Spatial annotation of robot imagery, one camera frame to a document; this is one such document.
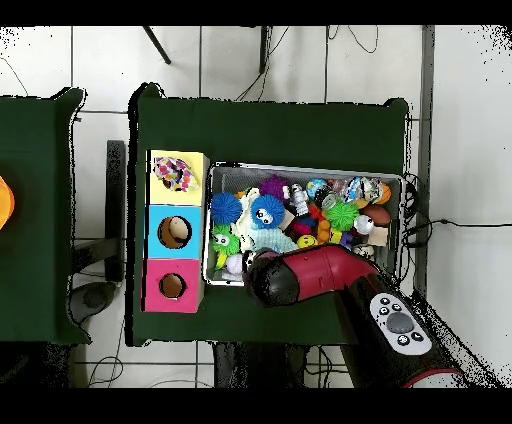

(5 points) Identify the light blue knitted cloth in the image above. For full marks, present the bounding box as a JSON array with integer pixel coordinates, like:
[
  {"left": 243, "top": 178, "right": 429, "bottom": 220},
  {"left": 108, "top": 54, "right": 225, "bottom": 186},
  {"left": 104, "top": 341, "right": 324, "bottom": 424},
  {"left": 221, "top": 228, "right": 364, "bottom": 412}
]
[{"left": 249, "top": 227, "right": 299, "bottom": 254}]

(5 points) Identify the polka dot cloth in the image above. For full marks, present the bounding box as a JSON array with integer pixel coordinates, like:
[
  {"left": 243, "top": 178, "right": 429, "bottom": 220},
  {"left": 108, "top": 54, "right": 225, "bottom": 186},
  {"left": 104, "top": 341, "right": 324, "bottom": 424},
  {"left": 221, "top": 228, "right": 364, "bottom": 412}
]
[{"left": 152, "top": 156, "right": 200, "bottom": 193}]

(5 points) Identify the wooden box with three holes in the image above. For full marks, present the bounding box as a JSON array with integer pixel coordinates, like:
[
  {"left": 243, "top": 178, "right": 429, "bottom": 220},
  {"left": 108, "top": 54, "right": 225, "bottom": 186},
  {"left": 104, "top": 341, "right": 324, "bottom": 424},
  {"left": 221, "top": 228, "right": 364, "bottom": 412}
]
[{"left": 140, "top": 149, "right": 210, "bottom": 314}]

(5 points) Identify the silver mesh bin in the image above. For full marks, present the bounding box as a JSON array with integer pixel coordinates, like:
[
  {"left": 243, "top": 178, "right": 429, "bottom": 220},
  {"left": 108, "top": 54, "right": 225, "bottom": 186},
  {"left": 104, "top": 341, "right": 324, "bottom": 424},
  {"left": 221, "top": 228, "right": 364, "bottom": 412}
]
[{"left": 201, "top": 161, "right": 405, "bottom": 296}]

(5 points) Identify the white baseball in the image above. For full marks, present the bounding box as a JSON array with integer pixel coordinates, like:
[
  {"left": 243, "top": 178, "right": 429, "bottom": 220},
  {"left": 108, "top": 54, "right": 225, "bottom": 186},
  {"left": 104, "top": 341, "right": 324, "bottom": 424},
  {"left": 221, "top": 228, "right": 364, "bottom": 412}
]
[{"left": 225, "top": 253, "right": 244, "bottom": 276}]

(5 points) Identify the blue spiky ball with eyes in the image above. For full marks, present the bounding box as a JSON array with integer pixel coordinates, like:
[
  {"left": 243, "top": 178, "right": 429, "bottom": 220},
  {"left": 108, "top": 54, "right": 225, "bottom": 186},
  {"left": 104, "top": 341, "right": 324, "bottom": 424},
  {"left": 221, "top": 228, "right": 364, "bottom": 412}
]
[{"left": 249, "top": 194, "right": 287, "bottom": 231}]

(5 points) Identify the green spiky toy with eyes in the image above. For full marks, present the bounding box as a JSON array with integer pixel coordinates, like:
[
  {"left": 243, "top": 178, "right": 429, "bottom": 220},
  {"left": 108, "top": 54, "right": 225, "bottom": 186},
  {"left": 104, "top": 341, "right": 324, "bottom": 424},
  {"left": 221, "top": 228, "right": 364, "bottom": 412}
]
[{"left": 210, "top": 224, "right": 241, "bottom": 270}]

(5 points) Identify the purple spiky toy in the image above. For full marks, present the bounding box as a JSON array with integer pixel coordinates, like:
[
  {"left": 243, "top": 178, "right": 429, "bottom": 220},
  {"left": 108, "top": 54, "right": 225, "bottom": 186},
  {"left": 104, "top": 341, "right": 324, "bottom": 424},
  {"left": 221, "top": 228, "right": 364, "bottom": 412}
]
[{"left": 258, "top": 174, "right": 290, "bottom": 200}]

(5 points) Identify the green spiky ball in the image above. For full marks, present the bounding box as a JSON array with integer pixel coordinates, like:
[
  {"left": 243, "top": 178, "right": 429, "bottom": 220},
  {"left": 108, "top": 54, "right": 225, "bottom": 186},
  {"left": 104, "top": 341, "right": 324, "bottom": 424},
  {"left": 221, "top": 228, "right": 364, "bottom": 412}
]
[{"left": 325, "top": 199, "right": 360, "bottom": 232}]

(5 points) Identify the dark green table cloth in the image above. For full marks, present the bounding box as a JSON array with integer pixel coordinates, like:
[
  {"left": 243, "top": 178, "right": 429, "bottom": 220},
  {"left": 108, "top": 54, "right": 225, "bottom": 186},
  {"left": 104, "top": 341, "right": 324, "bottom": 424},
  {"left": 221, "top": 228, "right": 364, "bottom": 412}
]
[{"left": 125, "top": 81, "right": 410, "bottom": 348}]

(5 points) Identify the black stand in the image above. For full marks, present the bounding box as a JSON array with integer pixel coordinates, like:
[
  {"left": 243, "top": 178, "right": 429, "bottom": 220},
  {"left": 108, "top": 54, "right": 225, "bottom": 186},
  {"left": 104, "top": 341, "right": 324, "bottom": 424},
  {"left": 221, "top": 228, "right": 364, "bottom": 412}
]
[{"left": 71, "top": 139, "right": 128, "bottom": 283}]

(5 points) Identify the grey round floor base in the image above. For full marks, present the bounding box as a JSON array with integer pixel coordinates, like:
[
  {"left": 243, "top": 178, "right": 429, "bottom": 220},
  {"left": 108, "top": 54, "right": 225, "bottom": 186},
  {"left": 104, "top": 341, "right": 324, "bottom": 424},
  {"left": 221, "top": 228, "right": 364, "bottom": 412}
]
[{"left": 66, "top": 280, "right": 118, "bottom": 326}]

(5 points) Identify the black tripod leg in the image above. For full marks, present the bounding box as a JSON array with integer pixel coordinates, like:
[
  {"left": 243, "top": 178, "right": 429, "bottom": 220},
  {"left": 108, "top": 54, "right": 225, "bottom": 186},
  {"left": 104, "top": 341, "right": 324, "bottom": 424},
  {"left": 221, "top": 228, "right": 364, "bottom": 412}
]
[
  {"left": 258, "top": 25, "right": 274, "bottom": 76},
  {"left": 142, "top": 25, "right": 172, "bottom": 65}
]

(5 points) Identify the green covered side table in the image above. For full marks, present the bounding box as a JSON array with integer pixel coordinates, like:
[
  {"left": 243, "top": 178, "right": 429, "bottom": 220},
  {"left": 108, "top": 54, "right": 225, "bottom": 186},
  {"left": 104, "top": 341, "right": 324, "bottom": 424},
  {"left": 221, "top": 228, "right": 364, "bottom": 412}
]
[{"left": 0, "top": 86, "right": 92, "bottom": 346}]

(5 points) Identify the orange object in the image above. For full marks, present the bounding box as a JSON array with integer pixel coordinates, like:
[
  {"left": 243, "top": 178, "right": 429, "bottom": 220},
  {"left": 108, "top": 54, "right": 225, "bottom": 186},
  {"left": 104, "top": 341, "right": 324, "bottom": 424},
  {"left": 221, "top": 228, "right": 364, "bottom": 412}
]
[{"left": 0, "top": 175, "right": 16, "bottom": 231}]

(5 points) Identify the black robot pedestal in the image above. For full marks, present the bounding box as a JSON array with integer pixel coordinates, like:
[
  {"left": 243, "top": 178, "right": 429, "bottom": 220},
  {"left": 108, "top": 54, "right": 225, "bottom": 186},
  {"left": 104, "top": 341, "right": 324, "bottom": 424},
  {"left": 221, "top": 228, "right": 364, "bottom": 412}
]
[{"left": 211, "top": 341, "right": 311, "bottom": 389}]

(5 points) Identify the black cable bundle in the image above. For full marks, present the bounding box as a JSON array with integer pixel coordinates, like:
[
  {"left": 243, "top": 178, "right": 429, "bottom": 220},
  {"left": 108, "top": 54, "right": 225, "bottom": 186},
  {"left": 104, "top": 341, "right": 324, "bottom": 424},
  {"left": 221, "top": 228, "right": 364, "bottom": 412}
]
[{"left": 401, "top": 173, "right": 512, "bottom": 281}]

